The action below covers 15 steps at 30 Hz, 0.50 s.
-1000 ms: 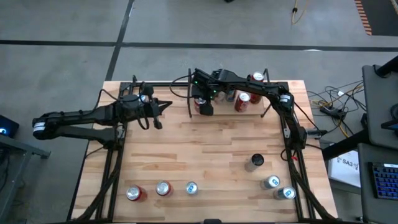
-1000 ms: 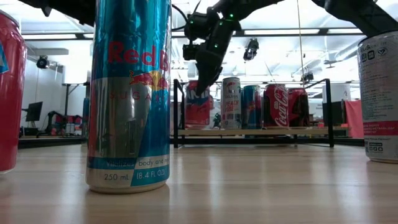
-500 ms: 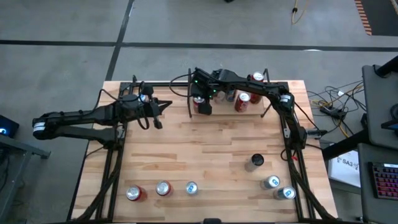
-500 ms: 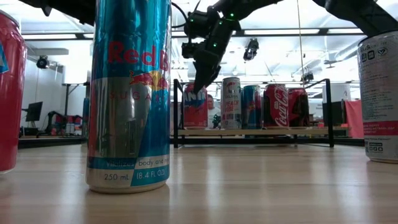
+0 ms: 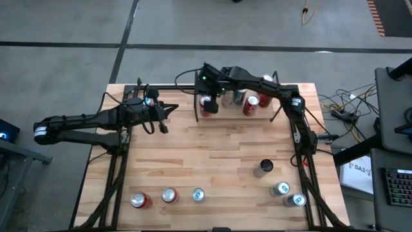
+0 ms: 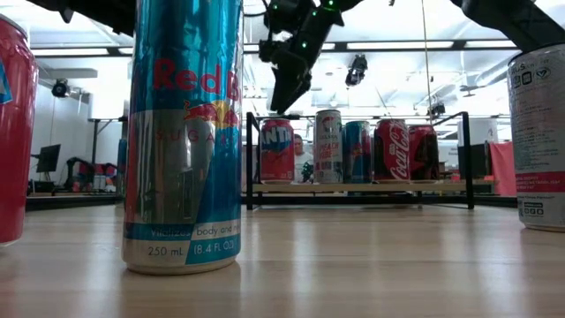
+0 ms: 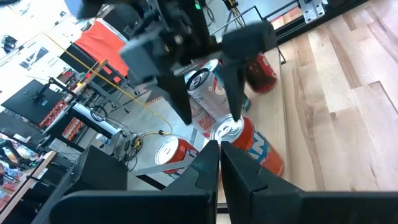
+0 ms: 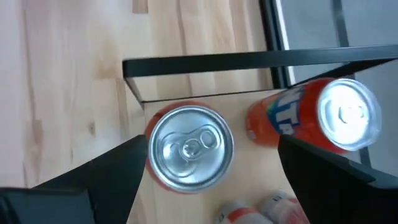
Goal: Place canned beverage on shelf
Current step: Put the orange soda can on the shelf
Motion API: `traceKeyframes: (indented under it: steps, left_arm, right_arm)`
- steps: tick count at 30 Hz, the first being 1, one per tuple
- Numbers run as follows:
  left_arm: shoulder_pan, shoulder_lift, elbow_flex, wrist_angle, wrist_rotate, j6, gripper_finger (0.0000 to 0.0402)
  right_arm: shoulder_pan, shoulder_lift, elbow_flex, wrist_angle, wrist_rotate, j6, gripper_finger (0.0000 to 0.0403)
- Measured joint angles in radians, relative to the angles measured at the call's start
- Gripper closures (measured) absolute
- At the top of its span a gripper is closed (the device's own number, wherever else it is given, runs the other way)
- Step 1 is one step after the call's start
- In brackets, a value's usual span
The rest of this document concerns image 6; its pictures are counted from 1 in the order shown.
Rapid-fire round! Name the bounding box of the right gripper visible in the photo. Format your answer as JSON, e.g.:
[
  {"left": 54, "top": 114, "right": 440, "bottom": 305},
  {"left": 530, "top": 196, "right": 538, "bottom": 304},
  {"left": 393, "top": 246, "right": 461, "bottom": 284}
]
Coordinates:
[{"left": 258, "top": 37, "right": 317, "bottom": 115}]

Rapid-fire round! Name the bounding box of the red Fanta strawberry can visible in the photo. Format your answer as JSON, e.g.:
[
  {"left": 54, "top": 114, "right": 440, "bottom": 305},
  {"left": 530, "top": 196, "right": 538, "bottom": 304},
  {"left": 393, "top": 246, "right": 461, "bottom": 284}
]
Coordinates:
[
  {"left": 259, "top": 117, "right": 296, "bottom": 186},
  {"left": 0, "top": 13, "right": 40, "bottom": 248}
]

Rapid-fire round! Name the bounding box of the white Celsius peach can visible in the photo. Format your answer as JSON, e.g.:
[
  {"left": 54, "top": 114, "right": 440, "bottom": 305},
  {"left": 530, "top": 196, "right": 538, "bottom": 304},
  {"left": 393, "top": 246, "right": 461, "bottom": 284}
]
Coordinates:
[
  {"left": 313, "top": 109, "right": 344, "bottom": 186},
  {"left": 507, "top": 43, "right": 565, "bottom": 234}
]

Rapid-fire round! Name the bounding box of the red Coca-Cola can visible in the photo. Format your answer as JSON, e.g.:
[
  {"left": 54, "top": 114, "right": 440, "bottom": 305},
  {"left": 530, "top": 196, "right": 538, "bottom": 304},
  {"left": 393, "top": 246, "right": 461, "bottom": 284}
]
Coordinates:
[
  {"left": 373, "top": 118, "right": 411, "bottom": 184},
  {"left": 408, "top": 125, "right": 441, "bottom": 183}
]

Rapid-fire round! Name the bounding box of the person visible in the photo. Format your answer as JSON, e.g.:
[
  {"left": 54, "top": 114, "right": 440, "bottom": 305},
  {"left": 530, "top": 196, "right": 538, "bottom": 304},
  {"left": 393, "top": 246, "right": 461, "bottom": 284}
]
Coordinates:
[{"left": 293, "top": 133, "right": 315, "bottom": 185}]

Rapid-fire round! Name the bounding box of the red cloth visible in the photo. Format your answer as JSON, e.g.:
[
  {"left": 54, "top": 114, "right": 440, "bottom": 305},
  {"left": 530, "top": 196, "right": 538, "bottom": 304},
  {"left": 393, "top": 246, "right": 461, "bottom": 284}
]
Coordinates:
[{"left": 488, "top": 140, "right": 517, "bottom": 198}]

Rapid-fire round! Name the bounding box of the small black monitor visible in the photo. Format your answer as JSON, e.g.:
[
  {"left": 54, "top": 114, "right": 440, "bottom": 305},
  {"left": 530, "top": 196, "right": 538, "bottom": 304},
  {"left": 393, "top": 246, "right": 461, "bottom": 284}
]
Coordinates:
[{"left": 34, "top": 143, "right": 62, "bottom": 174}]

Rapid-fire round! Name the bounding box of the black overhead camera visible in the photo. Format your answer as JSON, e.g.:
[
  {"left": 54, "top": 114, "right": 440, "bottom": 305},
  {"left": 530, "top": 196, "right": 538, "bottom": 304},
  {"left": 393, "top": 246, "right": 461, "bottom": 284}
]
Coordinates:
[{"left": 344, "top": 54, "right": 369, "bottom": 87}]

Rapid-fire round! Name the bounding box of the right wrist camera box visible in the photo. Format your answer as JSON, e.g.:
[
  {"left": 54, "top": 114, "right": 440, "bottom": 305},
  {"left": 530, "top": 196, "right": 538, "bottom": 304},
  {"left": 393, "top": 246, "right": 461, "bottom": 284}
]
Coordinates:
[{"left": 263, "top": 0, "right": 306, "bottom": 34}]

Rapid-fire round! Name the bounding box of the black looped wrist cable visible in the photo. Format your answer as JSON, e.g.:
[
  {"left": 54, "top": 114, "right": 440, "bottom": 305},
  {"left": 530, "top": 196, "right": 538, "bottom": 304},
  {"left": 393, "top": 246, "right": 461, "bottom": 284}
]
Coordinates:
[{"left": 242, "top": 0, "right": 271, "bottom": 19}]

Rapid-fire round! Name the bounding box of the black metal shelf frame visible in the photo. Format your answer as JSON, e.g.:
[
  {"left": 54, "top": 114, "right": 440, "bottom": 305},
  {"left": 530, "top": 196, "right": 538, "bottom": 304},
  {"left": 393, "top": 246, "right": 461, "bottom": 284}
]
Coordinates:
[{"left": 245, "top": 111, "right": 476, "bottom": 211}]

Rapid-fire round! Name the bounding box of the thin hanging cord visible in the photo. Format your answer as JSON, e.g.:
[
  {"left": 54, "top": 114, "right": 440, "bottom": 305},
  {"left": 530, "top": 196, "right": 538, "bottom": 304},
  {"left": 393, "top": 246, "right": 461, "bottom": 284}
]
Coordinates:
[{"left": 421, "top": 0, "right": 432, "bottom": 114}]

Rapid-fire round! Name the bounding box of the grey diagonal ceiling duct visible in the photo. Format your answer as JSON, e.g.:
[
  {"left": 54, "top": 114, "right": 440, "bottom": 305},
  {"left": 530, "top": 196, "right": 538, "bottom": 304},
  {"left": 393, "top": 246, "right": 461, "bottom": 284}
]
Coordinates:
[{"left": 458, "top": 57, "right": 509, "bottom": 95}]

